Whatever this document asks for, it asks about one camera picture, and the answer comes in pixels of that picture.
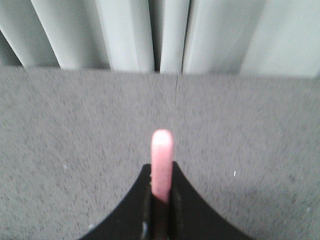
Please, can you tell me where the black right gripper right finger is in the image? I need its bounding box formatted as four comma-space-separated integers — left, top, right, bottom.
169, 162, 251, 240

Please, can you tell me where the pink chopstick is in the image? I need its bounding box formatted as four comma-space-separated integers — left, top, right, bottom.
151, 129, 174, 204

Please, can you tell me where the grey pleated curtain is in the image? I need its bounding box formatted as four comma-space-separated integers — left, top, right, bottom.
0, 0, 320, 78

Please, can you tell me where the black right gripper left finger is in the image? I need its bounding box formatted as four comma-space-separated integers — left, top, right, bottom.
81, 164, 153, 240

